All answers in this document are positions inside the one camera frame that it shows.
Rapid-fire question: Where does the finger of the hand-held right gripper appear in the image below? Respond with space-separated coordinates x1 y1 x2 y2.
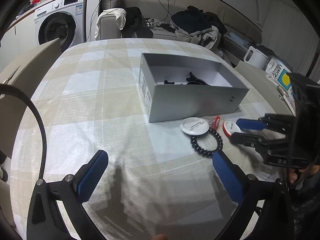
229 132 294 166
236 113 297 140

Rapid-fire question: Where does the white and blue carton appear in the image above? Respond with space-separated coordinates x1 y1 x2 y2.
265 57 295 96

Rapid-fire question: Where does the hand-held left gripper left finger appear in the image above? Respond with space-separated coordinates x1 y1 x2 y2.
26 150 109 240

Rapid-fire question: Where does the person's right hand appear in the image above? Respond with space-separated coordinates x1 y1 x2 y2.
286 165 320 188

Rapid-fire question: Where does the red and white round badge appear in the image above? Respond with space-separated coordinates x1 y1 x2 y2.
222 121 242 138

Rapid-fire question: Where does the white washing machine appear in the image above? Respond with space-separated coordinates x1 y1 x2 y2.
34 0 88 52

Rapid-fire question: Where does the grey sofa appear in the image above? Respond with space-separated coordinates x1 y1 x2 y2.
96 0 263 63

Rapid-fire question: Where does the black power cable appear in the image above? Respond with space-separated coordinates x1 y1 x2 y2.
138 0 173 27

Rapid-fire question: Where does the brown cardboard box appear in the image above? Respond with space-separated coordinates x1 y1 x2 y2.
0 37 62 157

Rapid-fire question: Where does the pile of dark clothes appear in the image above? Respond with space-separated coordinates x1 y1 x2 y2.
171 6 228 52

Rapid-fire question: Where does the white garment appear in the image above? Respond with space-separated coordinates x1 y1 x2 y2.
94 8 127 40

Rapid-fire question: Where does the red flower hair clip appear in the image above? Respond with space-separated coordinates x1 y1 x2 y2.
209 116 221 130

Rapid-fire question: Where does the black garment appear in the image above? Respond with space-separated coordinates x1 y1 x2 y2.
122 7 153 38

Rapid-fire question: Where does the light blue cloth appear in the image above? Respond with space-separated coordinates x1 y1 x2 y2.
229 32 248 46

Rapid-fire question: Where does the checked tablecloth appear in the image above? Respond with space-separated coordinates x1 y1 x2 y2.
10 38 297 240

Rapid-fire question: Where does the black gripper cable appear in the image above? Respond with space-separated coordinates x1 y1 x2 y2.
0 84 49 182

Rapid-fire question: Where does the grey cardboard box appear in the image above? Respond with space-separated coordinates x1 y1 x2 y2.
139 52 250 123

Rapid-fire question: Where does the white electric kettle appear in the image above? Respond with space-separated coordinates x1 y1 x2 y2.
244 46 270 70

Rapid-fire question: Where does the white kitchen cabinet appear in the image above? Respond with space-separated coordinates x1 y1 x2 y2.
0 15 40 68

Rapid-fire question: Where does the black beaded bracelet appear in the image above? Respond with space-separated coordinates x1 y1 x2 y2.
190 128 223 158

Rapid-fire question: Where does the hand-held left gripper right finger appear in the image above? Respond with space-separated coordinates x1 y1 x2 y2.
212 151 295 240

